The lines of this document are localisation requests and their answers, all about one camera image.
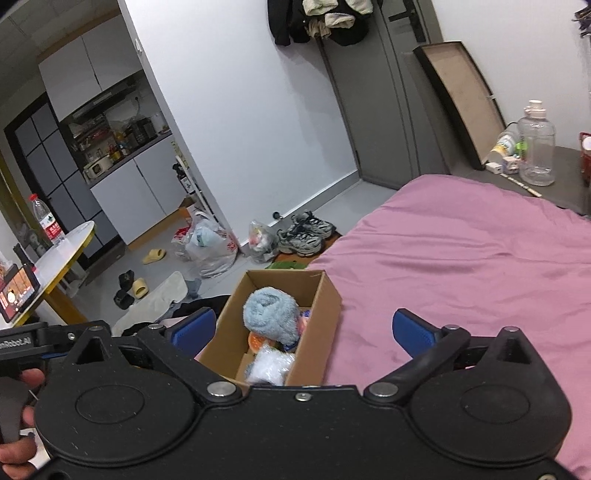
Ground orange green burger plush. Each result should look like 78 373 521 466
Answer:
247 332 283 354

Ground white plastic packet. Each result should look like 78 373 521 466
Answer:
245 344 296 386

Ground light blue fluffy towel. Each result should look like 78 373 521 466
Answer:
242 287 301 345

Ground blue tissue pack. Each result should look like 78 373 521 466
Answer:
297 309 311 336

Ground person left hand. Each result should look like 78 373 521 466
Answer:
1 368 45 479

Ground beige cloth on floor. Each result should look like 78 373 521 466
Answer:
111 271 188 336

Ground cardboard box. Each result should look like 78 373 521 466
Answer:
198 270 342 386

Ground black slipper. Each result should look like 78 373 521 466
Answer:
113 270 135 310

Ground yellow slipper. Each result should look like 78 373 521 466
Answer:
142 248 166 265

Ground tablet with orange screen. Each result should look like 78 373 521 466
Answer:
0 265 39 323

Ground round white yellow table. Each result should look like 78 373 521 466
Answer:
1 221 95 329

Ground pink bed sheet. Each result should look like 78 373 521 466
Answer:
193 173 591 480

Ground white plastic shopping bag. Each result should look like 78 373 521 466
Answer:
171 210 238 279

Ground small clear trash bag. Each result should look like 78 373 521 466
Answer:
249 220 279 263

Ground water bottle red label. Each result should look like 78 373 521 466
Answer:
30 194 65 245

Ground green leaf floor mat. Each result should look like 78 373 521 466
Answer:
267 257 312 270

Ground grey sneaker pair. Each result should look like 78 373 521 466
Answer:
276 211 335 258

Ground white kitchen cabinet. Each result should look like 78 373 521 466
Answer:
39 16 189 244

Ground grey nightstand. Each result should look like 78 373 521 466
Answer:
452 145 591 218

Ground grey door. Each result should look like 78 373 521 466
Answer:
320 1 449 189

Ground framed board leaning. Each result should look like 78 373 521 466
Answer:
414 41 506 171

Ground clear plastic water jug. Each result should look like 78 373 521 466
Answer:
517 100 556 187

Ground clothes hanging on door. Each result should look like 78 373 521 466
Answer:
266 0 374 47

